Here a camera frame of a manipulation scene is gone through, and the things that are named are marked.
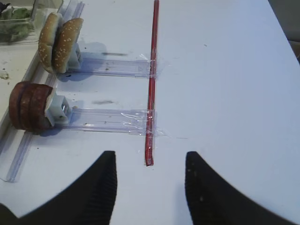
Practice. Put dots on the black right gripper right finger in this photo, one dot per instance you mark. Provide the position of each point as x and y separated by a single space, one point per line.
214 201

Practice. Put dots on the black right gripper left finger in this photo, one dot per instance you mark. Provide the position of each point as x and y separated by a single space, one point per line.
89 200

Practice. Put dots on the white pusher block for meat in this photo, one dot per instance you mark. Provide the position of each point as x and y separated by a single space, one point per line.
57 109

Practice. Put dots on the dark red meat slice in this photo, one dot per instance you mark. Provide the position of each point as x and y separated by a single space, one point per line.
33 105
15 104

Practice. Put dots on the green lettuce in container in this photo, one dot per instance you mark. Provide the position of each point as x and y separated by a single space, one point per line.
15 24

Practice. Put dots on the clear plastic lettuce container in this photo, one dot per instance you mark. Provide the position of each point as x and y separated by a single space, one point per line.
40 11

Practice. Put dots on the red straw strip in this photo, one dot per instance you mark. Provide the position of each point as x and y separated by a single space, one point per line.
149 137

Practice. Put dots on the white pusher block for buns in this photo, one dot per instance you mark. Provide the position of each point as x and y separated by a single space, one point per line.
75 59

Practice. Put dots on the sesame bun half inner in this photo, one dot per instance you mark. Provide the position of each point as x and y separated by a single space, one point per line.
68 36

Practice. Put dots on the sesame bun half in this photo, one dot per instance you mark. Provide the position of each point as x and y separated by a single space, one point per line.
68 36
47 39

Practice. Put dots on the sesame bun half outer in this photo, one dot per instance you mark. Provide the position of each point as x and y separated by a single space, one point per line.
47 39

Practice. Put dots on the clear rail under meat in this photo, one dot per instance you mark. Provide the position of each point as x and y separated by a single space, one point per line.
109 120

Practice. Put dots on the long clear right divider rail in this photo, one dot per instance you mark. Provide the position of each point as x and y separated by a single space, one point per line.
14 143

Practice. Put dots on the clear rail under buns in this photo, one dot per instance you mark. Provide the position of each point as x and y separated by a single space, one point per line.
120 68

